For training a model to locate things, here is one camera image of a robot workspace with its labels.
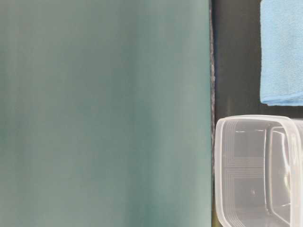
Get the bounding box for clear plastic container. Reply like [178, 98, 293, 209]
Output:
[214, 115, 303, 227]

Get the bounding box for folded blue towel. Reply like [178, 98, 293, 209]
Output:
[260, 0, 303, 106]

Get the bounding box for green backdrop curtain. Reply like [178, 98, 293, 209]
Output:
[0, 0, 212, 227]

